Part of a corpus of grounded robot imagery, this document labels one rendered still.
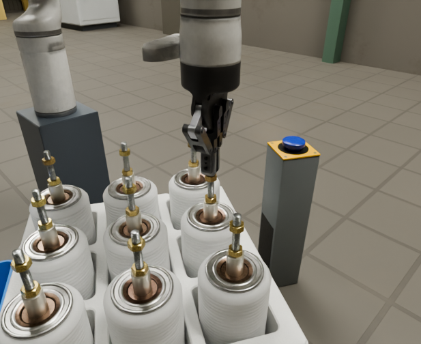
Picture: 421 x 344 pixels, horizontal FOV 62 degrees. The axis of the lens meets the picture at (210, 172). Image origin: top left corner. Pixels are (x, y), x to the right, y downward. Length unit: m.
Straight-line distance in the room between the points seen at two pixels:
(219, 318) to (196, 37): 0.33
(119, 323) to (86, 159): 0.54
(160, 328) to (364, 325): 0.46
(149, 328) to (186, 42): 0.33
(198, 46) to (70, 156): 0.54
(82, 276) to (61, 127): 0.40
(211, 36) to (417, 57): 2.37
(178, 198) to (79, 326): 0.28
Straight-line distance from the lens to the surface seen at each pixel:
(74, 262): 0.53
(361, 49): 2.84
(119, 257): 0.52
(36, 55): 0.84
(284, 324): 0.51
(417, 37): 2.71
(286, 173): 0.61
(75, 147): 0.88
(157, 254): 0.53
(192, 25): 0.42
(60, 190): 0.63
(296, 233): 0.71
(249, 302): 0.45
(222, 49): 0.41
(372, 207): 1.11
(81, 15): 4.44
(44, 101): 0.86
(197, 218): 0.55
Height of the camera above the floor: 0.59
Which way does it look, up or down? 30 degrees down
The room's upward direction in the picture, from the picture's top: straight up
